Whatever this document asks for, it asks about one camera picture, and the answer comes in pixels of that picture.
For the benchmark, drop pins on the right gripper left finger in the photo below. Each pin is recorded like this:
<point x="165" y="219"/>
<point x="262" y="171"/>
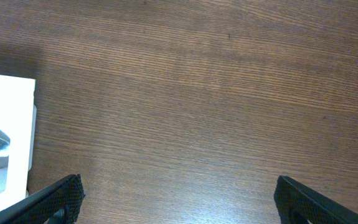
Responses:
<point x="58" y="203"/>

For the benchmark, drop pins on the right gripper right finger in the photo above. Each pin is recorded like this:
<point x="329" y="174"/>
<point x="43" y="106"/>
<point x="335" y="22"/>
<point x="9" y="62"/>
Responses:
<point x="297" y="203"/>

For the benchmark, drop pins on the white plastic cutlery tray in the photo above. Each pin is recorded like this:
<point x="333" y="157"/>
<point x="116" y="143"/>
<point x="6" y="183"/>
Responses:
<point x="17" y="125"/>

